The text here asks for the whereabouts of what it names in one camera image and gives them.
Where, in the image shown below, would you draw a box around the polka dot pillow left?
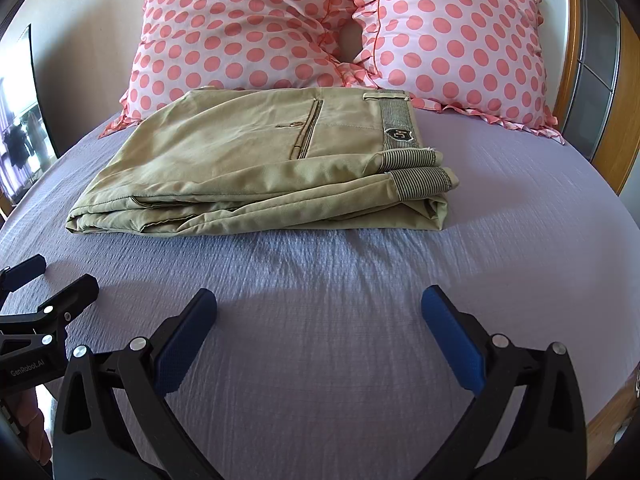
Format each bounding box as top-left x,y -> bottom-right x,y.
103,0 -> 355,136

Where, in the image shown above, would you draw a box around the polka dot pillow right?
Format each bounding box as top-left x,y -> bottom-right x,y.
344,0 -> 562,141

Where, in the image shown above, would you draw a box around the khaki pants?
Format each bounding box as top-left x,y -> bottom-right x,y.
66,88 -> 458,237

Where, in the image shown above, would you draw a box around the black flat television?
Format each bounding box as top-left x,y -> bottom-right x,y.
0,25 -> 58,206

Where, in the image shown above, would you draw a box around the lavender bed sheet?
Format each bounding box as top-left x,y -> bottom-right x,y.
1,112 -> 639,479

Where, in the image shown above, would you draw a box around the left hand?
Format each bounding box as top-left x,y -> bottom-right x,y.
6,388 -> 52,465

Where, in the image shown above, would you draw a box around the polka dot pillow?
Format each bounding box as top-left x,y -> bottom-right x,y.
344,0 -> 562,141
103,0 -> 355,136

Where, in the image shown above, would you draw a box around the wooden headboard frame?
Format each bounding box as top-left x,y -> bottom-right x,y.
540,0 -> 639,194

